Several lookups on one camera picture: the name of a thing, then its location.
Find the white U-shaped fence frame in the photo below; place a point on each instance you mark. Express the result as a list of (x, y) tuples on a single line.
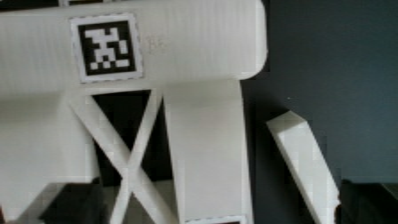
[(303, 156)]

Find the white chair back frame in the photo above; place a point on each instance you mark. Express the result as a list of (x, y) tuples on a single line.
[(122, 107)]

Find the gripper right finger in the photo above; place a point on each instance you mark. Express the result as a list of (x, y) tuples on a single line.
[(369, 203)]

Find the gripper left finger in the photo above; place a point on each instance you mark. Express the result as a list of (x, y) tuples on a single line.
[(78, 207)]

